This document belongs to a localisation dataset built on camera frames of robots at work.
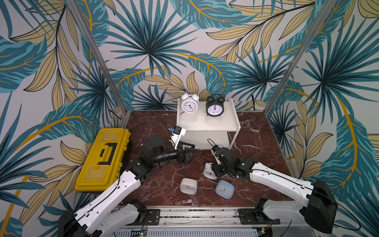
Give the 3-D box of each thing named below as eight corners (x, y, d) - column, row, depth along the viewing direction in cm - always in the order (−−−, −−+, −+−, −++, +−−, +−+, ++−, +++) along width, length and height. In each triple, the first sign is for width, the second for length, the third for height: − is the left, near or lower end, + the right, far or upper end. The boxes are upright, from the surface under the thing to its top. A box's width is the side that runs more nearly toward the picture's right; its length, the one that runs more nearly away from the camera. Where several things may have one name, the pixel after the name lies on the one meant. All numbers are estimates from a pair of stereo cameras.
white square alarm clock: (180, 191, 84) (179, 186, 76) (182, 182, 87) (182, 176, 79) (195, 195, 82) (196, 190, 75) (197, 186, 85) (198, 181, 78)
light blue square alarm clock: (213, 192, 83) (215, 187, 76) (216, 183, 87) (219, 178, 80) (230, 200, 81) (234, 196, 74) (232, 190, 84) (236, 186, 77)
